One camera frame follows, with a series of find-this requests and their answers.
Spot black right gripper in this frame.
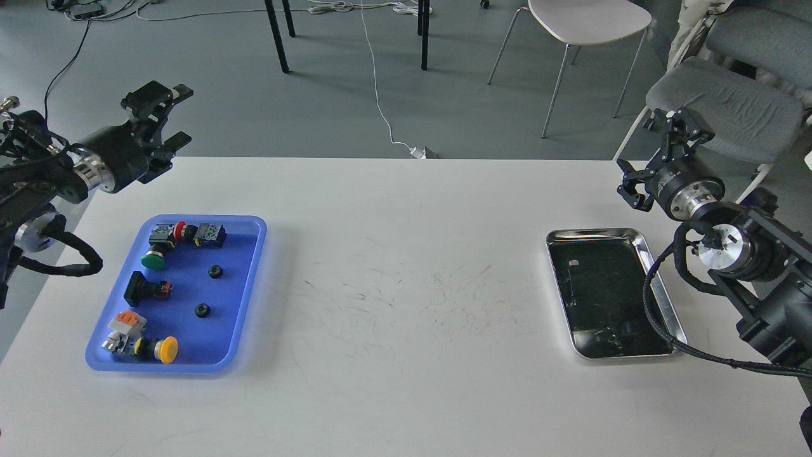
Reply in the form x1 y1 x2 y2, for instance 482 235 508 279
617 107 726 221

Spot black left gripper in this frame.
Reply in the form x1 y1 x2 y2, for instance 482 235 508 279
70 81 193 194

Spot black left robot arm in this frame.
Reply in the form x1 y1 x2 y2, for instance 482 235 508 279
1 81 193 298

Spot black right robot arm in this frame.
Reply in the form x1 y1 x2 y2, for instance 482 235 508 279
617 107 810 378

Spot silver metal tray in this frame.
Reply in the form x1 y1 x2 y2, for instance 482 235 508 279
546 228 678 362

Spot blue plastic tray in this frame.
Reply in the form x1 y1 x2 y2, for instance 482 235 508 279
85 214 267 374

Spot black yellow contact block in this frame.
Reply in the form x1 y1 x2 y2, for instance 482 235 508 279
192 223 227 249

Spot grey upholstered chair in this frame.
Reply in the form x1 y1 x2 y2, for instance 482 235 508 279
646 1 811 190

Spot white chair metal legs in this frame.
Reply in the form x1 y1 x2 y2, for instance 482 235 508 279
487 1 653 138

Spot black table leg left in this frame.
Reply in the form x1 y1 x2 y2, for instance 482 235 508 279
264 0 297 74

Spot black table leg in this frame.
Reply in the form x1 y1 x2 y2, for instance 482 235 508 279
264 0 297 74
417 0 431 70

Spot orange white contact block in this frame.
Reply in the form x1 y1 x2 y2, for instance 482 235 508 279
101 310 148 354

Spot black table leg right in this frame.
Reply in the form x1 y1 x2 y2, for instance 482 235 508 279
417 0 431 70

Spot black sleeved right arm cable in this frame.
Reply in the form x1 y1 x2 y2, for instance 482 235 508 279
643 219 812 380

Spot red push button switch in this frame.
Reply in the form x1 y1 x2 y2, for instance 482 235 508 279
148 221 199 249

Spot black floor cable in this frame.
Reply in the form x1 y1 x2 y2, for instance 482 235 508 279
43 0 137 105

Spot green push button switch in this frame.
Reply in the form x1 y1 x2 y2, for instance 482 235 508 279
140 244 169 271

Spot black push button switch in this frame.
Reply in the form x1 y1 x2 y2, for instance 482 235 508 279
124 271 173 307

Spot yellow push button switch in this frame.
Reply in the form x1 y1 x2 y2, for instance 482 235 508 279
130 336 179 364

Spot white floor cable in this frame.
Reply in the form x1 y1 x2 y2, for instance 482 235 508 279
136 0 440 159

